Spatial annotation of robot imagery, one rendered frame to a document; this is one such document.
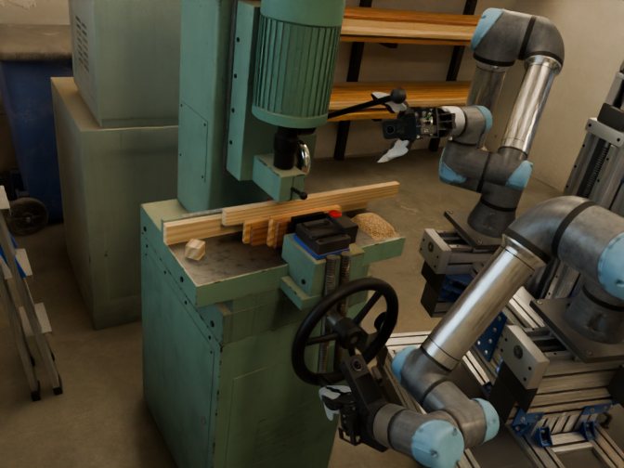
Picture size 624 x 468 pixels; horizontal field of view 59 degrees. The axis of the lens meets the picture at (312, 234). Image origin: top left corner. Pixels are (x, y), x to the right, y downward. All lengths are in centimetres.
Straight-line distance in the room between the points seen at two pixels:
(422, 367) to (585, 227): 38
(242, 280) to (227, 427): 47
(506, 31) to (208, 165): 86
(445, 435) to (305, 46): 78
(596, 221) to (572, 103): 378
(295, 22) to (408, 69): 342
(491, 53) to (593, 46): 310
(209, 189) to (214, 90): 27
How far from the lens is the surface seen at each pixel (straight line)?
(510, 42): 163
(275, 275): 127
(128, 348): 239
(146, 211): 167
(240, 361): 139
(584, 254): 101
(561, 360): 150
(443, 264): 178
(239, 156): 140
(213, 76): 140
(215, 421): 151
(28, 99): 290
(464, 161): 145
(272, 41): 120
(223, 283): 121
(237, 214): 133
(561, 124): 482
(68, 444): 210
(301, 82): 120
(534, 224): 106
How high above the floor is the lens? 159
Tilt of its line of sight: 29 degrees down
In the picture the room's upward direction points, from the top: 9 degrees clockwise
